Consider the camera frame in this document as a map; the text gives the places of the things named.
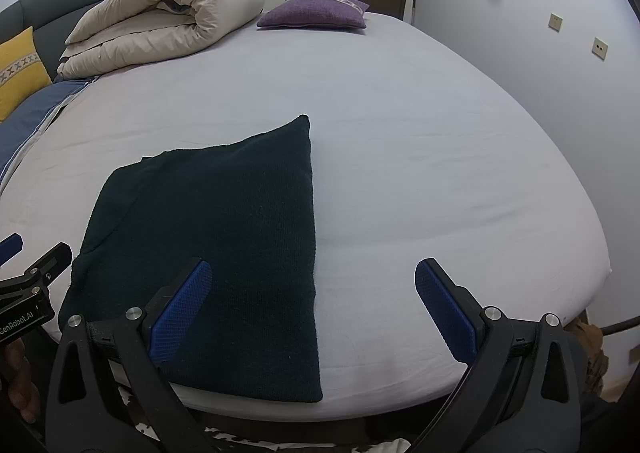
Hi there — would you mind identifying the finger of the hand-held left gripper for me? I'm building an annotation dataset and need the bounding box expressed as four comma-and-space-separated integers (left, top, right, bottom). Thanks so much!
0, 233, 24, 266
22, 242, 72, 285

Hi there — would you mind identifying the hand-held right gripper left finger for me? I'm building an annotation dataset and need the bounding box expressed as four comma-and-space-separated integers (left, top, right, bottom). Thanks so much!
45, 257, 221, 453

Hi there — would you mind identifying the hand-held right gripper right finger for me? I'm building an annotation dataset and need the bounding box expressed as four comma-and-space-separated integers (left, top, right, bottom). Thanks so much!
414, 257, 583, 453

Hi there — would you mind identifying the dark green knit sweater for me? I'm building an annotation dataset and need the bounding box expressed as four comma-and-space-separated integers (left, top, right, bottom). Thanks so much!
57, 114, 323, 404

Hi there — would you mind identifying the person's left hand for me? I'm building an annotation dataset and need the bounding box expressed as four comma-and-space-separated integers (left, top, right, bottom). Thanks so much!
0, 337, 42, 425

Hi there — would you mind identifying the blue pillow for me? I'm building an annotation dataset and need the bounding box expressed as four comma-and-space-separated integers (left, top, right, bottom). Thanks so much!
0, 76, 96, 184

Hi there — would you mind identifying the bed with white sheet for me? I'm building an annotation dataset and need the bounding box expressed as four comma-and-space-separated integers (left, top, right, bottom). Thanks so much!
0, 10, 613, 409

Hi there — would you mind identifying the brown patterned cloth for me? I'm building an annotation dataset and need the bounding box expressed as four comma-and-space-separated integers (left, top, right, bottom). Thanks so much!
565, 318, 611, 396

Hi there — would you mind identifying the yellow embroidered pillow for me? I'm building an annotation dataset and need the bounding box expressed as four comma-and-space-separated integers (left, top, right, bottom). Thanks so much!
0, 26, 53, 123

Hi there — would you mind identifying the grey sofa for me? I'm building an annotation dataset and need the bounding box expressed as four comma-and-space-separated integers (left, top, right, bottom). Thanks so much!
0, 0, 115, 79

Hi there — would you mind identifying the beige folded duvet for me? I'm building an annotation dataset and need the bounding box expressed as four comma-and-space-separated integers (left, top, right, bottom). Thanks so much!
55, 0, 267, 81

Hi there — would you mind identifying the purple pillow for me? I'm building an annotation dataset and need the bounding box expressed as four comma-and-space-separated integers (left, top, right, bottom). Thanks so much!
256, 0, 371, 31

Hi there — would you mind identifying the black cable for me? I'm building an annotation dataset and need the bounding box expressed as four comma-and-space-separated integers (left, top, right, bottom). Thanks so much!
600, 315, 640, 336

